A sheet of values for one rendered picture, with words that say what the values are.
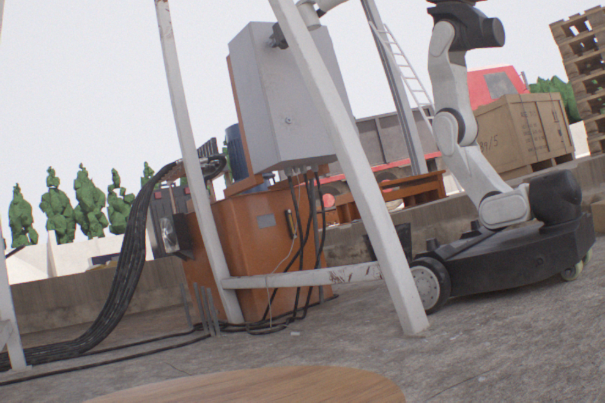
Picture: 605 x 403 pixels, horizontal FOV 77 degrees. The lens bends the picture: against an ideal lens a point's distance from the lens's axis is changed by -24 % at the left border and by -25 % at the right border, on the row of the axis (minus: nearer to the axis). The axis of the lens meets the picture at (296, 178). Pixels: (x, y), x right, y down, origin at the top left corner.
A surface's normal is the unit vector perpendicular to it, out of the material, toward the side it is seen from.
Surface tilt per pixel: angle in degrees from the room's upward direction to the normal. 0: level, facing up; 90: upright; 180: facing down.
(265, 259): 90
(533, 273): 90
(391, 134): 90
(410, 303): 81
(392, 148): 90
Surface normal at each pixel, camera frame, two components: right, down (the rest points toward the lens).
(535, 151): 0.40, -0.19
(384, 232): 0.48, -0.36
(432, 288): -0.75, 0.11
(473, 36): -0.68, 0.48
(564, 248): -0.49, 0.02
